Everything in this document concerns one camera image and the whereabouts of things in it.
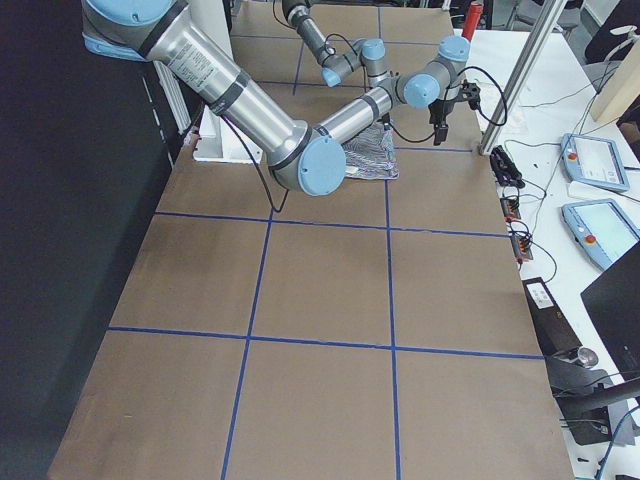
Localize black box with label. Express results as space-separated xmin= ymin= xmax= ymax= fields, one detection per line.
xmin=522 ymin=277 xmax=581 ymax=356

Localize red cylindrical bottle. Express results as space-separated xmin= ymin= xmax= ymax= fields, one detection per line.
xmin=461 ymin=0 xmax=484 ymax=42

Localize blue white striped polo shirt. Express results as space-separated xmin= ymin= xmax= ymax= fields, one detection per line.
xmin=343 ymin=122 xmax=399 ymax=180

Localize black monitor stand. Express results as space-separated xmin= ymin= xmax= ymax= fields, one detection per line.
xmin=545 ymin=357 xmax=639 ymax=446

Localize near blue teach pendant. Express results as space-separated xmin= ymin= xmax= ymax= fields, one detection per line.
xmin=561 ymin=199 xmax=639 ymax=270

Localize blue teach pendant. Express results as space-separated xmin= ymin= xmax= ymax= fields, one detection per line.
xmin=561 ymin=199 xmax=639 ymax=270
xmin=561 ymin=134 xmax=630 ymax=193

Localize black monitor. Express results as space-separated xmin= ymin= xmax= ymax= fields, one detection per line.
xmin=581 ymin=247 xmax=639 ymax=380

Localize aluminium frame post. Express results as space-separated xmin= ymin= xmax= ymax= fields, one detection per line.
xmin=479 ymin=0 xmax=567 ymax=155

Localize black power strip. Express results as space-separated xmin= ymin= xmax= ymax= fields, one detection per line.
xmin=489 ymin=145 xmax=526 ymax=189

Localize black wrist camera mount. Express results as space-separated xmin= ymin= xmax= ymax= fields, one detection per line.
xmin=455 ymin=80 xmax=481 ymax=111

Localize grey orange usb hub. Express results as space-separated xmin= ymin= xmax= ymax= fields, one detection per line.
xmin=510 ymin=230 xmax=533 ymax=265
xmin=500 ymin=196 xmax=521 ymax=223

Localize far blue teach pendant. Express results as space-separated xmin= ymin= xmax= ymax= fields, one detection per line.
xmin=561 ymin=134 xmax=630 ymax=193

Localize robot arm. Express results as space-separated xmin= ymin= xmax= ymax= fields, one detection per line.
xmin=281 ymin=1 xmax=391 ymax=88
xmin=81 ymin=1 xmax=470 ymax=196

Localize clear plastic bag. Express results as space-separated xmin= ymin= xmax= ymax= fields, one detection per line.
xmin=469 ymin=79 xmax=526 ymax=136

